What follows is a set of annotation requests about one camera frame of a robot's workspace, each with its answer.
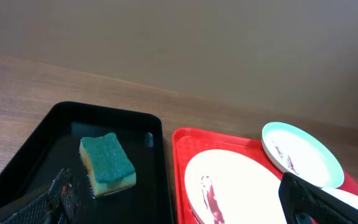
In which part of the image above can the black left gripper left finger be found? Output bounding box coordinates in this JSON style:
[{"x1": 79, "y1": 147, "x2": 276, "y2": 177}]
[{"x1": 1, "y1": 169, "x2": 80, "y2": 224}]

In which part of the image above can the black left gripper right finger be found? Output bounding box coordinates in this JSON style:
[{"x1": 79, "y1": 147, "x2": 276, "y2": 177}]
[{"x1": 278, "y1": 172, "x2": 358, "y2": 224}]

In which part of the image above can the mint plate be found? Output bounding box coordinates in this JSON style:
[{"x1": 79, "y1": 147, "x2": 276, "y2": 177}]
[
  {"x1": 261, "y1": 122, "x2": 344, "y2": 188},
  {"x1": 321, "y1": 188, "x2": 358, "y2": 210}
]

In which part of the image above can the green yellow sponge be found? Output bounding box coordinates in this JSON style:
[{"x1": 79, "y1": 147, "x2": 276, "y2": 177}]
[{"x1": 79, "y1": 133, "x2": 137, "y2": 198}]

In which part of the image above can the white plate red stain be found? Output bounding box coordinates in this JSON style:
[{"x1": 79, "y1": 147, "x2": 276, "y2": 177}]
[{"x1": 184, "y1": 149, "x2": 286, "y2": 224}]

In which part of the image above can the black plastic tray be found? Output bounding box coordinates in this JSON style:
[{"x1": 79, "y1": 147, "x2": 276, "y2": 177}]
[{"x1": 0, "y1": 101, "x2": 173, "y2": 223}]

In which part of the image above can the red plastic tray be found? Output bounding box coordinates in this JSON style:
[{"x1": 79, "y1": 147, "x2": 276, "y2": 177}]
[{"x1": 173, "y1": 128, "x2": 358, "y2": 223}]

